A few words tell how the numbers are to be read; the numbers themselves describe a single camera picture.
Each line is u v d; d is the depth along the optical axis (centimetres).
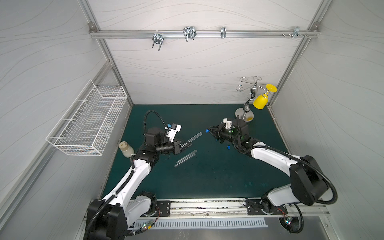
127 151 86
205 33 78
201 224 70
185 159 90
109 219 38
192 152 93
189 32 77
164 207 74
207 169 88
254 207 73
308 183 43
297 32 76
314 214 74
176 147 66
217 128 74
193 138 73
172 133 69
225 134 73
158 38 79
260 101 99
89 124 69
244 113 111
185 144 72
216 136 75
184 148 72
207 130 79
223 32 78
